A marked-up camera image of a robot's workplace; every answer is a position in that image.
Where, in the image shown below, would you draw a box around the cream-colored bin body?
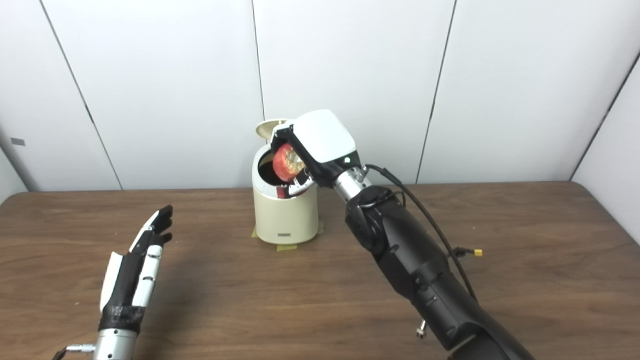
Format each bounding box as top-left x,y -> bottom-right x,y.
251,142 -> 320,246

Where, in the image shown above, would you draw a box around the red apple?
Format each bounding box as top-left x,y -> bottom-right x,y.
272,143 -> 307,182

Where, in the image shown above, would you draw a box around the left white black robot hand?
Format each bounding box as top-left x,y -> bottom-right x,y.
98,205 -> 174,333

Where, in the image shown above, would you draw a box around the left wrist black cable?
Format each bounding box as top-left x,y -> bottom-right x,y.
51,343 -> 97,360

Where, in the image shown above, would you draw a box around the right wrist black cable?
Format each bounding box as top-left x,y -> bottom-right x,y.
365,164 -> 478,301

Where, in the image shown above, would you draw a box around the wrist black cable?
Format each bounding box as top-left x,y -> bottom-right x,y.
365,164 -> 478,301
51,343 -> 97,360

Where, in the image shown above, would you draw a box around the round cream bin lid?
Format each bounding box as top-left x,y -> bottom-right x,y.
255,119 -> 291,141

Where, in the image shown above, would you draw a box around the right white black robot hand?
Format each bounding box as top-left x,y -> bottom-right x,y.
270,109 -> 362,198

